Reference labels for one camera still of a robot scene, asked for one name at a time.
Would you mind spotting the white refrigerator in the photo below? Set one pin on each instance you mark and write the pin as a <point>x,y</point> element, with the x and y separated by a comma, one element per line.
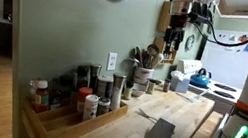
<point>229,63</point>

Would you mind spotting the white tissue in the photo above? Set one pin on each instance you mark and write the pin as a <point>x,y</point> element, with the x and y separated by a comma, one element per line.
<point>177,75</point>

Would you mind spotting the silver black grinder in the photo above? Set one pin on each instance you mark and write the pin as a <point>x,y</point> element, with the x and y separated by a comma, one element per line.
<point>94,76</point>

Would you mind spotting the tall black grinder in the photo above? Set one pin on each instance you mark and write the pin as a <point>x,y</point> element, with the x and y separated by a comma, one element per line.
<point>82,76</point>

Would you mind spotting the white spatula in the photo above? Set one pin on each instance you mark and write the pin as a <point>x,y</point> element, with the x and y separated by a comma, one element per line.
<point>193,98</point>

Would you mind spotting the clear plastic bottle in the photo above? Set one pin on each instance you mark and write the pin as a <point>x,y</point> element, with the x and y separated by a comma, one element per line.
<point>33,88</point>

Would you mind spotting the red sauce bottle white cap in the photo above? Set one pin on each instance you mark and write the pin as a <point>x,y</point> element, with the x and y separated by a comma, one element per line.
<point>42,97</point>

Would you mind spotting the shiny metal bowl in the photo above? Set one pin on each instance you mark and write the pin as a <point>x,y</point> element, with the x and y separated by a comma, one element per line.
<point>153,49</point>

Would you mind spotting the stainless steel grinder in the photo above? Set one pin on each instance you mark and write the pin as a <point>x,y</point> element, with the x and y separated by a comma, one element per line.
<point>117,91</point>

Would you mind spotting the white spice shaker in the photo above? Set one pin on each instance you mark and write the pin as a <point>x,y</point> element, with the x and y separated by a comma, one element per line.
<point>90,108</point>

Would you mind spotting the blue kettle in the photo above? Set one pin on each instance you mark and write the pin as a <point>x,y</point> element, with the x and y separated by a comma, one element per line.
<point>200,79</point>

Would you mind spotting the small dark lid jar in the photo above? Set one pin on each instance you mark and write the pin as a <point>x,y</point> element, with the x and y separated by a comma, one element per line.
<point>103,106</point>

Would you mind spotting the red cap spice jar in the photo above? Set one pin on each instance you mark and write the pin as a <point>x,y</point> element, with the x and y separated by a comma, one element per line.
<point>83,97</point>

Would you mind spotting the blue grey tissue box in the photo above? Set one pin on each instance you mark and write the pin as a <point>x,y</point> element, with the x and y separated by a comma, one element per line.
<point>180,85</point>

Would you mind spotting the wooden wall spice rack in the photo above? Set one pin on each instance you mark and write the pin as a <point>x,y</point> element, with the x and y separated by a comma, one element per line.
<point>159,48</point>
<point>163,16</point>

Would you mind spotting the white spoon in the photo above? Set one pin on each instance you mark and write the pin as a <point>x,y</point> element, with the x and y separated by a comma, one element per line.
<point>158,59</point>

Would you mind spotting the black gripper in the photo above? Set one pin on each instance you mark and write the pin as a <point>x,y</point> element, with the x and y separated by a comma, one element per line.
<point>178,22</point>

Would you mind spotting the small yellow spice bottle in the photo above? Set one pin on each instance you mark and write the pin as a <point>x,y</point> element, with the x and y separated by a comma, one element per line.
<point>151,87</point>

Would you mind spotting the white stove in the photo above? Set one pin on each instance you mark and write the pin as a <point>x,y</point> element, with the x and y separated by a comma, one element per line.
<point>221,93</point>

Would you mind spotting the dark spice bottle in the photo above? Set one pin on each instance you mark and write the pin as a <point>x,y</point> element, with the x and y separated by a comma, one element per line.
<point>66,88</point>
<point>55,96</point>

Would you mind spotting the white wall outlet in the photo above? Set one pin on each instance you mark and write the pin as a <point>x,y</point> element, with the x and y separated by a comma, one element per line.
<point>112,61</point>

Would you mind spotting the wooden counter spice tray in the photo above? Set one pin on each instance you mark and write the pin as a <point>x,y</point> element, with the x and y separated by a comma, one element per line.
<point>53,125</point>

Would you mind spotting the small white bowl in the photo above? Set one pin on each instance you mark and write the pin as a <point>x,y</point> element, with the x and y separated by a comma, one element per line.
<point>137,93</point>

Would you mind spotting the round wall clock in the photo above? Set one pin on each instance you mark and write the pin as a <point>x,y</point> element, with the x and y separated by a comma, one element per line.
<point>189,43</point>

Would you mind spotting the metal fork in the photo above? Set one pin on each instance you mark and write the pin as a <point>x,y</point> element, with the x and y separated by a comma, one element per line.
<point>147,114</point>

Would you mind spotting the wooden spoon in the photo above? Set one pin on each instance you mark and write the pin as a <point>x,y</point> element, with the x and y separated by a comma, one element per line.
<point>139,56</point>

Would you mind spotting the wide jar silver lid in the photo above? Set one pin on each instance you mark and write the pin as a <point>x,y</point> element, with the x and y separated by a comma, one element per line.
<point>104,87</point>

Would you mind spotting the glass spice bottle black lid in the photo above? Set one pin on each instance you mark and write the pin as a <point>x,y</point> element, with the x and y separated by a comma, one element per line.
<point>127,91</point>

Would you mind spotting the white ceramic utensil crock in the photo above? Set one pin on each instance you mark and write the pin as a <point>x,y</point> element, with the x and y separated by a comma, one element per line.
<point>143,77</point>

